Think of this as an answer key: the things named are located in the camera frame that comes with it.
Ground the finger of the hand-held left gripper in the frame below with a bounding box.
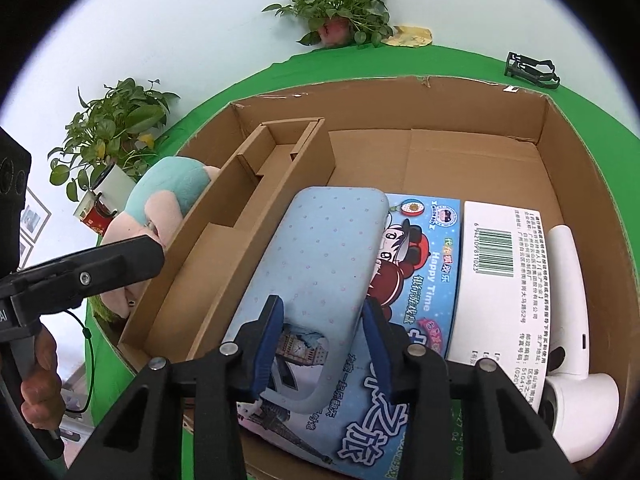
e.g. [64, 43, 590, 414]
[7, 234, 166, 319]

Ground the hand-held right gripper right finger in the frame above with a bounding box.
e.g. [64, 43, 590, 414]
[361, 299, 583, 480]

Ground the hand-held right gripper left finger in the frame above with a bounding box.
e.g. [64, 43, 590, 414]
[65, 295, 286, 480]

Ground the colourful cartoon board game box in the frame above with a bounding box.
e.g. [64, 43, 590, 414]
[237, 192, 556, 476]

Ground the light blue dotted pouch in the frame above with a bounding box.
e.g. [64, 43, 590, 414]
[222, 186, 391, 413]

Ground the large cardboard box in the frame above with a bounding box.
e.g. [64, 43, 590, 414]
[102, 75, 640, 480]

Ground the white hair dryer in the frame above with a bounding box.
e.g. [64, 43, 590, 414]
[537, 224, 621, 463]

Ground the person's left hand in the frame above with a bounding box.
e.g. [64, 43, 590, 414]
[20, 322, 67, 432]

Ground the cardboard divider insert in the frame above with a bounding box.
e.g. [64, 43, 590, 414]
[117, 117, 337, 366]

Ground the pink and blue plush toy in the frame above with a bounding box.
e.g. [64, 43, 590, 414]
[90, 156, 221, 321]

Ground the large leafy potted plant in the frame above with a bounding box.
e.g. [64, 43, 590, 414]
[48, 78, 181, 202]

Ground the yellow paper bag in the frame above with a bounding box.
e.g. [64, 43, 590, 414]
[381, 25, 433, 48]

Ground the black bottle cage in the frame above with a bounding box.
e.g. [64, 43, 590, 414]
[503, 51, 561, 92]

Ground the potted plant in pink pot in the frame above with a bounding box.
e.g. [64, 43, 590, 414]
[262, 0, 396, 50]

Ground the black wrist strap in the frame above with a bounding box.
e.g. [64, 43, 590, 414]
[62, 308, 96, 417]

